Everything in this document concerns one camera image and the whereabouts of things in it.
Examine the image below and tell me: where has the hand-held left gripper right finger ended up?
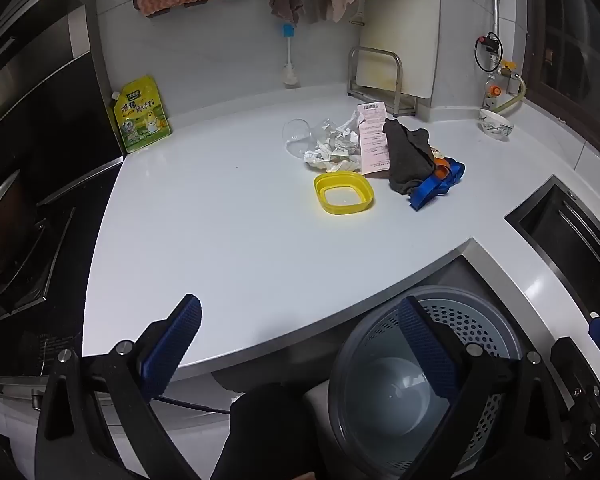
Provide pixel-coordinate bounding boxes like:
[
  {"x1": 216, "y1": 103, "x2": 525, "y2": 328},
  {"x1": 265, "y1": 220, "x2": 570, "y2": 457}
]
[{"x1": 397, "y1": 296, "x2": 565, "y2": 480}]

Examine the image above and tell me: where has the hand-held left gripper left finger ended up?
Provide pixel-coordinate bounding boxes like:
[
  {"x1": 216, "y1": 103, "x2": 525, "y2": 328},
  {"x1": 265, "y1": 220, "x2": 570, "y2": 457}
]
[{"x1": 34, "y1": 294, "x2": 203, "y2": 480}]

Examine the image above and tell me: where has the grey perforated trash bin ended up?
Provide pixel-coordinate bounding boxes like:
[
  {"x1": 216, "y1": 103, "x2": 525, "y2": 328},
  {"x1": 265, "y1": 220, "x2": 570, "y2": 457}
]
[{"x1": 327, "y1": 285, "x2": 526, "y2": 480}]

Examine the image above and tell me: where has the yellow plastic lid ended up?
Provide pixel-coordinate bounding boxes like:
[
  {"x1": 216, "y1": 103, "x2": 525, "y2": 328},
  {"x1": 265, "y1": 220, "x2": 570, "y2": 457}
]
[{"x1": 313, "y1": 171, "x2": 376, "y2": 216}]

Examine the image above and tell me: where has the dark grey cloth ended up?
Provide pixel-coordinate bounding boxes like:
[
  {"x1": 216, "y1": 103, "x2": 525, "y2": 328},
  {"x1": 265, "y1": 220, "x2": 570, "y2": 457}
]
[{"x1": 381, "y1": 117, "x2": 438, "y2": 196}]

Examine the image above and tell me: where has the white paper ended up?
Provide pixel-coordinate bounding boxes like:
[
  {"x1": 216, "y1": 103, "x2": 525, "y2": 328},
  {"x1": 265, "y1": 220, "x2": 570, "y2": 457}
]
[
  {"x1": 303, "y1": 135, "x2": 363, "y2": 175},
  {"x1": 320, "y1": 110, "x2": 366, "y2": 143}
]

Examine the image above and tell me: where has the clear plastic cup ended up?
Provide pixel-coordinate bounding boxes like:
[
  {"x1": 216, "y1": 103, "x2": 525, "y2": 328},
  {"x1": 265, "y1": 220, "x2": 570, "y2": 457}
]
[{"x1": 281, "y1": 118, "x2": 317, "y2": 158}]

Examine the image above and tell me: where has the steel sink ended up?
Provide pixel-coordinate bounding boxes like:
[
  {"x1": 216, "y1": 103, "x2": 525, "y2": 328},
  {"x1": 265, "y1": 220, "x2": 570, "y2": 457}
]
[{"x1": 504, "y1": 175, "x2": 600, "y2": 321}]

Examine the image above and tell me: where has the person's black trouser leg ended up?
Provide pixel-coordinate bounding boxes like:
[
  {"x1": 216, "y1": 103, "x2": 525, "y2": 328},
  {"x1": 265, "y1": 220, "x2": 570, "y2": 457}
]
[{"x1": 210, "y1": 382, "x2": 331, "y2": 480}]

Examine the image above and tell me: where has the black gas stove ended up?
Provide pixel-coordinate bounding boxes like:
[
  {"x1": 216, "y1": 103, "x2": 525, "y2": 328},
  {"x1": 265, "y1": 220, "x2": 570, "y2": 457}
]
[{"x1": 0, "y1": 157, "x2": 126, "y2": 378}]

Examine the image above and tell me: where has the pink paper card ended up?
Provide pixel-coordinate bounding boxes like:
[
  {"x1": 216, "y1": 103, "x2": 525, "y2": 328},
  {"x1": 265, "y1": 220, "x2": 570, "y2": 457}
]
[{"x1": 357, "y1": 101, "x2": 393, "y2": 177}]

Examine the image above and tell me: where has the yellow seasoning pouch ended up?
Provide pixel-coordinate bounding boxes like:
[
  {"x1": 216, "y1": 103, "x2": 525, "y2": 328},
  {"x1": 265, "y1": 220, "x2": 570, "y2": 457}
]
[{"x1": 106, "y1": 76, "x2": 173, "y2": 155}]

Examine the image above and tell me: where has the white patterned bowl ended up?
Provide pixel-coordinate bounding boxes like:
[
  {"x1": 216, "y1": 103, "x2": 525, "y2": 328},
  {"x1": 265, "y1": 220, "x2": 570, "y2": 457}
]
[{"x1": 478, "y1": 108, "x2": 515, "y2": 142}]

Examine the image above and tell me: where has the metal cutting board rack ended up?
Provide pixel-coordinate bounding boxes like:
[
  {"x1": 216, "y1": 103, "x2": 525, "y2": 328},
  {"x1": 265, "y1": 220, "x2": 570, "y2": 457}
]
[{"x1": 347, "y1": 46, "x2": 418, "y2": 116}]

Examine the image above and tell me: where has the blue white bottle brush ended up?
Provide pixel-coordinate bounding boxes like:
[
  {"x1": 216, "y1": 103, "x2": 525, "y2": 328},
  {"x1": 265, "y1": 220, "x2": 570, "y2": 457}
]
[{"x1": 280, "y1": 24, "x2": 301, "y2": 86}]

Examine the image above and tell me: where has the white cutting board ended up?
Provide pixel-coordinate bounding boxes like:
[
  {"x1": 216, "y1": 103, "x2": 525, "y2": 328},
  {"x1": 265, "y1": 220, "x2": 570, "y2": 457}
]
[{"x1": 355, "y1": 0, "x2": 441, "y2": 108}]

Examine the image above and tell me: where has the metal gas pipe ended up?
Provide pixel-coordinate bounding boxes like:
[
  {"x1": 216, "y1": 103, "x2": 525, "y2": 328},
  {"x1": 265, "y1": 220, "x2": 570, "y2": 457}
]
[{"x1": 490, "y1": 0, "x2": 506, "y2": 73}]

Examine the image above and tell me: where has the steel range hood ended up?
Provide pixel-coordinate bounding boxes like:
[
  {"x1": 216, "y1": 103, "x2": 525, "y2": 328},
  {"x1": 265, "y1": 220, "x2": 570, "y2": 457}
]
[{"x1": 0, "y1": 0, "x2": 93, "y2": 136}]

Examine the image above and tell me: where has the thin black cable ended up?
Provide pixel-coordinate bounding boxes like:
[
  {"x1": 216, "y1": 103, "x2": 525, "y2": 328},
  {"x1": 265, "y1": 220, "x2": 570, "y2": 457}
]
[{"x1": 155, "y1": 394, "x2": 232, "y2": 415}]

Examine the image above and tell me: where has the blue strap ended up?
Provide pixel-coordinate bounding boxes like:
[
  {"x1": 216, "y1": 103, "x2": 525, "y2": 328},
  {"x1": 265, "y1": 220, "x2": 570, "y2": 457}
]
[{"x1": 407, "y1": 157, "x2": 467, "y2": 212}]

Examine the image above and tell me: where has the yellowish gas hose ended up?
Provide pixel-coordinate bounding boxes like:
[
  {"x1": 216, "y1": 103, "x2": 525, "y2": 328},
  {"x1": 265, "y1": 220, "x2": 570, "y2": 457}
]
[{"x1": 490, "y1": 74, "x2": 527, "y2": 113}]

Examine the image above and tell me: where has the black cable loop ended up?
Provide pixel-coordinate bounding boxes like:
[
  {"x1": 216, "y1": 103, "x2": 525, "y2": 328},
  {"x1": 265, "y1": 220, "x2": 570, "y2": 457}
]
[{"x1": 474, "y1": 32, "x2": 503, "y2": 72}]

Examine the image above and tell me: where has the dark window frame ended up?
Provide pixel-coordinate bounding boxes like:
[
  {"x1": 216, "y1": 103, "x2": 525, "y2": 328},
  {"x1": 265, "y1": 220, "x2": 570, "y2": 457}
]
[{"x1": 525, "y1": 0, "x2": 600, "y2": 146}]

